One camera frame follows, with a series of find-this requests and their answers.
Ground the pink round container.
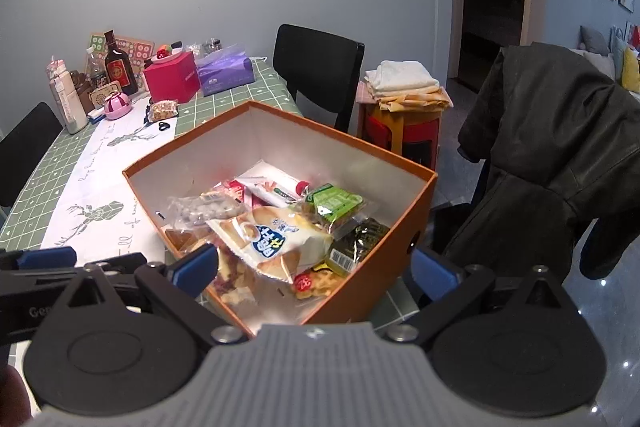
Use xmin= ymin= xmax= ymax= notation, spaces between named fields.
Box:
xmin=103 ymin=92 xmax=132 ymax=120

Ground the black leather jacket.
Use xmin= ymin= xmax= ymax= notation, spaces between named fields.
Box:
xmin=432 ymin=43 xmax=639 ymax=280

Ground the black chair far side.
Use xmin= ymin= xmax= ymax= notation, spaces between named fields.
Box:
xmin=0 ymin=102 xmax=62 ymax=208

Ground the red wooden stool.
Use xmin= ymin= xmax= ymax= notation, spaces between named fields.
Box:
xmin=356 ymin=81 xmax=454 ymax=170

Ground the black chair right side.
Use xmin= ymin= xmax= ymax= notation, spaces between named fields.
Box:
xmin=272 ymin=24 xmax=366 ymax=133

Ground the magenta gift box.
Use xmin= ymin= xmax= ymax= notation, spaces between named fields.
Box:
xmin=143 ymin=51 xmax=200 ymax=104

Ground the folded towels stack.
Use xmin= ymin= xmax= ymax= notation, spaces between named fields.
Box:
xmin=363 ymin=61 xmax=454 ymax=113

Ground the white deer table runner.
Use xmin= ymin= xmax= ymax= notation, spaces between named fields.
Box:
xmin=40 ymin=98 xmax=177 ymax=265

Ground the purple tissue pack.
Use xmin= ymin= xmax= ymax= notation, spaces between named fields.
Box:
xmin=195 ymin=44 xmax=255 ymax=96

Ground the dark green snack packet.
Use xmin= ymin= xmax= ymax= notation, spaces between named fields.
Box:
xmin=326 ymin=218 xmax=390 ymax=277

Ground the patterned dot card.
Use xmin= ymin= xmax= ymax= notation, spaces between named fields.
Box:
xmin=87 ymin=32 xmax=155 ymax=89

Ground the white tall bottle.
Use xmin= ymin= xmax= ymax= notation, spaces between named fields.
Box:
xmin=47 ymin=56 xmax=89 ymax=134

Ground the bread snack bag blue label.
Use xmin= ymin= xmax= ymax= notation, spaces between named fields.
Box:
xmin=206 ymin=206 xmax=333 ymax=284

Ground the red white snack packet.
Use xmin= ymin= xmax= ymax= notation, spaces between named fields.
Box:
xmin=201 ymin=179 xmax=250 ymax=205

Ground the white stick snack bag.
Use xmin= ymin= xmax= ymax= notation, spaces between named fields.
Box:
xmin=235 ymin=160 xmax=309 ymax=208

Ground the beige small radio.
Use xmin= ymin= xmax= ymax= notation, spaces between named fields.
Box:
xmin=89 ymin=82 xmax=122 ymax=108

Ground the round balls clear snack bag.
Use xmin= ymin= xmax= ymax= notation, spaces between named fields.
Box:
xmin=167 ymin=192 xmax=246 ymax=230

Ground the orange cardboard box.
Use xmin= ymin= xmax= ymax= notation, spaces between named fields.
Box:
xmin=124 ymin=102 xmax=436 ymax=335

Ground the green raisin snack bag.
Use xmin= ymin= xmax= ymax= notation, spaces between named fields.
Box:
xmin=302 ymin=183 xmax=366 ymax=230

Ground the dark brown liquor bottle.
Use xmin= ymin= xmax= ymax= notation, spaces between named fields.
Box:
xmin=104 ymin=30 xmax=139 ymax=96

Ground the black chair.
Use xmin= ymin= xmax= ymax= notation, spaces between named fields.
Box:
xmin=0 ymin=102 xmax=62 ymax=208
xmin=272 ymin=24 xmax=366 ymax=133

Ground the small nut snack bag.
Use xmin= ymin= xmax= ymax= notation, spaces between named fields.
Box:
xmin=146 ymin=100 xmax=179 ymax=124

